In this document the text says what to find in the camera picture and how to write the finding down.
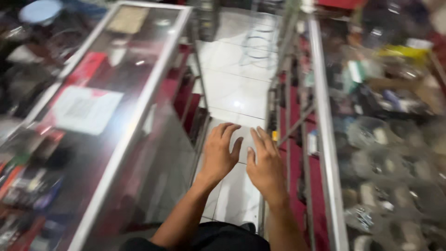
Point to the white printed paper sheet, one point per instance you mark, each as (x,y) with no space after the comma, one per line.
(85,109)

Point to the light blue round lid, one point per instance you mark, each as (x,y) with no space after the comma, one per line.
(41,11)

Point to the red flat box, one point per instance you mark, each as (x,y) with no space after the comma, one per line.
(87,68)

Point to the person's right hand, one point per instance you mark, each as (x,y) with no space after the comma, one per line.
(266,170)

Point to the person's left hand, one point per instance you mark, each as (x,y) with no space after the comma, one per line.
(217,157)

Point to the small yellow tag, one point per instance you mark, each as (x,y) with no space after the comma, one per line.
(275,135)

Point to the glass display counter with paper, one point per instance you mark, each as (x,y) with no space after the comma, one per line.
(104,139)

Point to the glass display counter with goods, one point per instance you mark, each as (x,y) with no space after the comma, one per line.
(366,139)

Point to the person's black clothing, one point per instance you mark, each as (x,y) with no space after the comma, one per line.
(216,238)

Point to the brown cardboard sheet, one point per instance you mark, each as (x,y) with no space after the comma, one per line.
(128,19)

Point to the yellow packet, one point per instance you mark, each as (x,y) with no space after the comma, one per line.
(404,52)

